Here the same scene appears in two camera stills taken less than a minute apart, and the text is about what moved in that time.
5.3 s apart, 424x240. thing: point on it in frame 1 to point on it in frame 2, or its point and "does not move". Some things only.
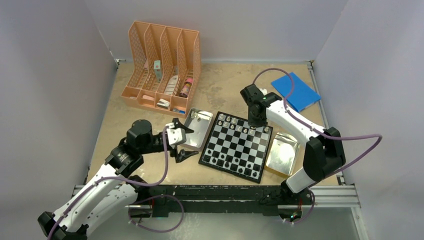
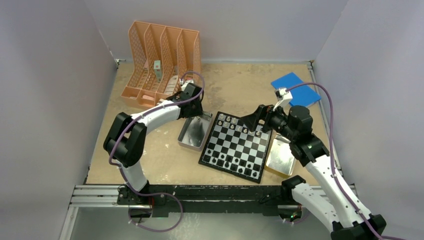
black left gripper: [182, 154] to [198, 111]
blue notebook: [303, 95] does not move
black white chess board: [234, 147] does not move
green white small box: [158, 71] does not move
